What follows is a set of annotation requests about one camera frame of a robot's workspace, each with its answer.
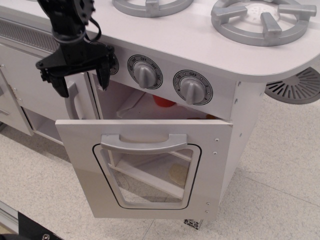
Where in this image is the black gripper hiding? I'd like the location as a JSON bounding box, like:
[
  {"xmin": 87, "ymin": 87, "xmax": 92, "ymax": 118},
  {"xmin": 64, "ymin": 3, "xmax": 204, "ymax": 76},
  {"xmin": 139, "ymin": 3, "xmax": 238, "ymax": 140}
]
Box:
[{"xmin": 35, "ymin": 23, "xmax": 116, "ymax": 98}]

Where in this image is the grey oven door handle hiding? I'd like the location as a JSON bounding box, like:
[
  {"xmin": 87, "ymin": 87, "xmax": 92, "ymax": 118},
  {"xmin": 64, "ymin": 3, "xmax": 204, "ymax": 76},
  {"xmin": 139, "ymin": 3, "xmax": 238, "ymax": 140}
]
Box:
[{"xmin": 100, "ymin": 134, "xmax": 188, "ymax": 155}]

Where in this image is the white oven door with window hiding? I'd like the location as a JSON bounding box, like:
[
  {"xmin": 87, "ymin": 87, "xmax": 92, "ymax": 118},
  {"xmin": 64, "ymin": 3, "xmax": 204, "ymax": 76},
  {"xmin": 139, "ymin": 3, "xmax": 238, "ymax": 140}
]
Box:
[{"xmin": 55, "ymin": 119, "xmax": 233, "ymax": 220}]

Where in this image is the left oven knob dial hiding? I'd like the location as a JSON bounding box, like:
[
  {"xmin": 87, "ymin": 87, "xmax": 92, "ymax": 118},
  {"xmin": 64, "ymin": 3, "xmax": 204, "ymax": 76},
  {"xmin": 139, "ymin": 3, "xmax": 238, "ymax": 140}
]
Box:
[{"xmin": 108, "ymin": 53, "xmax": 119, "ymax": 75}]

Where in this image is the grey middle oven knob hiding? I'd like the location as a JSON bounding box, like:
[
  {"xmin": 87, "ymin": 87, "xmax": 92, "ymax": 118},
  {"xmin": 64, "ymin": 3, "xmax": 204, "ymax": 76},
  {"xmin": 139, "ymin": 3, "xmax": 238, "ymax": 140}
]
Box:
[{"xmin": 127, "ymin": 54, "xmax": 163, "ymax": 90}]

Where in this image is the white cabinet door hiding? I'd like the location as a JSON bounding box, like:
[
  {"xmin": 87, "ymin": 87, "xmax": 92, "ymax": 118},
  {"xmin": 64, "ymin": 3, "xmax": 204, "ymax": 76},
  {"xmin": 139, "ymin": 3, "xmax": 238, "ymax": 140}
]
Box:
[{"xmin": 0, "ymin": 43, "xmax": 101, "ymax": 140}]

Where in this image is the grey vent grille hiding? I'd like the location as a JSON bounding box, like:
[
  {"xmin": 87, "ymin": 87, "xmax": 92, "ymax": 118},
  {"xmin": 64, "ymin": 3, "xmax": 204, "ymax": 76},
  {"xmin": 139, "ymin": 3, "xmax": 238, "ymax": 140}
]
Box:
[{"xmin": 0, "ymin": 19, "xmax": 59, "ymax": 53}]

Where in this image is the red toy cup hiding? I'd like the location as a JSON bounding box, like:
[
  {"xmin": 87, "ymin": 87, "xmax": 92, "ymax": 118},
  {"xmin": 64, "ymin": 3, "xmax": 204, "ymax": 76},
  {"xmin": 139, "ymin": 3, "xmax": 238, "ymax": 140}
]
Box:
[{"xmin": 152, "ymin": 95, "xmax": 175, "ymax": 108}]

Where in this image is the grey left burner grate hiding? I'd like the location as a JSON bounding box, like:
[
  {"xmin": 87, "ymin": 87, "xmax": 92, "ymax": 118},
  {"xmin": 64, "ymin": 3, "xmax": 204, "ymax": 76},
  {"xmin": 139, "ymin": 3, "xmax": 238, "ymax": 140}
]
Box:
[{"xmin": 112, "ymin": 0, "xmax": 193, "ymax": 18}]

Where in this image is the grey burner grate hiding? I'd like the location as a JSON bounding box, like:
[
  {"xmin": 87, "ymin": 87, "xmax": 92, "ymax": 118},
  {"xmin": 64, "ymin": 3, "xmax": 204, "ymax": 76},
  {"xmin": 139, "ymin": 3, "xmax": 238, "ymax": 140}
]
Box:
[
  {"xmin": 211, "ymin": 0, "xmax": 317, "ymax": 47},
  {"xmin": 112, "ymin": 0, "xmax": 193, "ymax": 18}
]

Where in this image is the white toy kitchen stove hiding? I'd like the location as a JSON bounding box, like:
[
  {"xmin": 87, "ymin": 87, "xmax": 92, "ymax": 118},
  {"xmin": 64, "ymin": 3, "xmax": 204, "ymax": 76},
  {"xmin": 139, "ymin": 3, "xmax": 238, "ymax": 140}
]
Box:
[{"xmin": 0, "ymin": 0, "xmax": 320, "ymax": 222}]

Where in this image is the grey right timer knob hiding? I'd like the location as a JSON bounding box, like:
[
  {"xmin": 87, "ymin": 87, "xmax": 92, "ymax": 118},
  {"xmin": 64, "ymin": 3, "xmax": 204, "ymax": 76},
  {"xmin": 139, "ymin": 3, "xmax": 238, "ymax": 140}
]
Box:
[{"xmin": 173, "ymin": 70, "xmax": 213, "ymax": 106}]

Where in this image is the grey right burner grate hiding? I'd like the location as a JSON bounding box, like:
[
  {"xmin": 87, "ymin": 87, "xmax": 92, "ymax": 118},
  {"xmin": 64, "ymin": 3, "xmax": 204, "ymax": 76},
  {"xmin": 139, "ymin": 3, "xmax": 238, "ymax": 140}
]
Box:
[{"xmin": 211, "ymin": 0, "xmax": 317, "ymax": 47}]

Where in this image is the grey slotted round disc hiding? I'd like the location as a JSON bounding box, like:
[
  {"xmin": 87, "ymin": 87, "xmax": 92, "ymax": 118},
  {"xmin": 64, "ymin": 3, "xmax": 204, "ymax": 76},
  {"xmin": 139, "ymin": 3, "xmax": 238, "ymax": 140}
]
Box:
[{"xmin": 265, "ymin": 67, "xmax": 320, "ymax": 105}]

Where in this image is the grey cabinet door handle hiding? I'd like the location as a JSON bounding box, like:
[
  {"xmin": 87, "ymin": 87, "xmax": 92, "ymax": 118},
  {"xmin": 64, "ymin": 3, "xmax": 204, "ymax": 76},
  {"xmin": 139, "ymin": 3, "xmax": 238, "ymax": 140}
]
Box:
[{"xmin": 64, "ymin": 81, "xmax": 83, "ymax": 120}]

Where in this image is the black cable loop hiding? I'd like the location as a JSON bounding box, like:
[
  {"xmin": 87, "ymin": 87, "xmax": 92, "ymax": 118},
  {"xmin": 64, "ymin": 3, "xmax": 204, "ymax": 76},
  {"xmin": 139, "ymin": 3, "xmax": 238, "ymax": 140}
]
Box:
[{"xmin": 83, "ymin": 17, "xmax": 102, "ymax": 43}]

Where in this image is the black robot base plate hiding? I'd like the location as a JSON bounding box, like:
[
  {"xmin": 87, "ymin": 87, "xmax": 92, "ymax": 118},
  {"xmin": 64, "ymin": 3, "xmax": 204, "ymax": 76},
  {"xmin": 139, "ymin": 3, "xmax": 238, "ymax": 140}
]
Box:
[{"xmin": 0, "ymin": 202, "xmax": 66, "ymax": 240}]

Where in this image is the aluminium extrusion rail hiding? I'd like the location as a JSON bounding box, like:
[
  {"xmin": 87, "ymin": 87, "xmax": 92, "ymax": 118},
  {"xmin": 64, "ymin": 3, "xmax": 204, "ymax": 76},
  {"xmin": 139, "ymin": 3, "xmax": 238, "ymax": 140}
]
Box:
[{"xmin": 183, "ymin": 219, "xmax": 204, "ymax": 230}]

